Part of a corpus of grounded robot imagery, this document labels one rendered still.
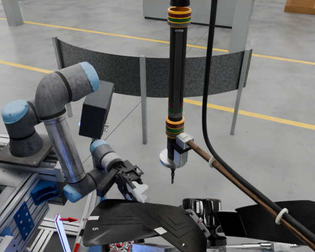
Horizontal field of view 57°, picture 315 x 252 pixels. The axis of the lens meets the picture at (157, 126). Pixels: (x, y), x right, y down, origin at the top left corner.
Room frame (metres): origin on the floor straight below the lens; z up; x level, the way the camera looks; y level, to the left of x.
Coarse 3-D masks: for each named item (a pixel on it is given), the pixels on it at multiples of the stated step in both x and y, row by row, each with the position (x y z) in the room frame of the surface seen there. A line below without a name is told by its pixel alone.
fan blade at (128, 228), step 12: (108, 204) 0.64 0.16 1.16; (108, 216) 0.58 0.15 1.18; (120, 216) 0.58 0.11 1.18; (132, 216) 0.57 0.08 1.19; (84, 228) 0.54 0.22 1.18; (108, 228) 0.53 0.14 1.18; (120, 228) 0.53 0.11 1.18; (132, 228) 0.53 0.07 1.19; (144, 228) 0.53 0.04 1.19; (84, 240) 0.49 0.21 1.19; (96, 240) 0.49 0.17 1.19; (108, 240) 0.49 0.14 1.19; (120, 240) 0.49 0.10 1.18
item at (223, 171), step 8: (192, 144) 0.50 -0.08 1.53; (200, 152) 0.47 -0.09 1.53; (208, 160) 0.45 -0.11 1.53; (216, 168) 0.43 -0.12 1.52; (224, 168) 0.42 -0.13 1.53; (232, 176) 0.40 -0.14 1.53; (240, 184) 0.38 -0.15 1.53; (248, 192) 0.36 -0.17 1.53; (256, 200) 0.35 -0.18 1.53; (264, 208) 0.33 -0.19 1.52; (272, 208) 0.32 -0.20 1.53; (288, 224) 0.29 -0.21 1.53; (296, 232) 0.28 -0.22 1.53; (304, 240) 0.27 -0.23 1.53; (312, 248) 0.25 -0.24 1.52
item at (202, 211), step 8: (184, 200) 0.59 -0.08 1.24; (192, 200) 0.57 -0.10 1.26; (200, 200) 0.57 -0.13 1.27; (208, 200) 0.57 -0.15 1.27; (216, 200) 0.58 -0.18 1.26; (184, 208) 0.57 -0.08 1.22; (192, 208) 0.56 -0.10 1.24; (200, 208) 0.55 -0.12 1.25; (208, 208) 0.55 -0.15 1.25; (216, 208) 0.56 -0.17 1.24; (200, 216) 0.53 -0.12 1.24; (208, 216) 0.53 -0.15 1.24; (216, 216) 0.54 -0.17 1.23; (208, 224) 0.52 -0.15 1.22; (216, 224) 0.52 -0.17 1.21; (216, 232) 0.52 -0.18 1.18; (208, 240) 0.48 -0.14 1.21; (216, 240) 0.48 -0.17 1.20; (224, 240) 0.49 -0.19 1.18
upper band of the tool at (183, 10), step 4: (168, 8) 0.56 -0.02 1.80; (172, 8) 0.58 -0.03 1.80; (176, 8) 0.58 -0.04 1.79; (180, 8) 0.58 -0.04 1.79; (184, 8) 0.58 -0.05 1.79; (188, 8) 0.57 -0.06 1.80; (172, 12) 0.54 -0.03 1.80; (176, 12) 0.54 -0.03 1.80; (180, 12) 0.54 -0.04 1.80; (184, 12) 0.54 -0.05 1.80; (188, 12) 0.54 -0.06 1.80; (168, 16) 0.55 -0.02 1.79; (168, 20) 0.55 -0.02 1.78
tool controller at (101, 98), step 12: (108, 84) 1.36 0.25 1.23; (96, 96) 1.22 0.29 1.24; (108, 96) 1.25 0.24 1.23; (84, 108) 1.14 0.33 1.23; (96, 108) 1.14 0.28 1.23; (108, 108) 1.22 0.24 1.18; (84, 120) 1.14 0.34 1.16; (96, 120) 1.14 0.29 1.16; (84, 132) 1.14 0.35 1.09; (96, 132) 1.14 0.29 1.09
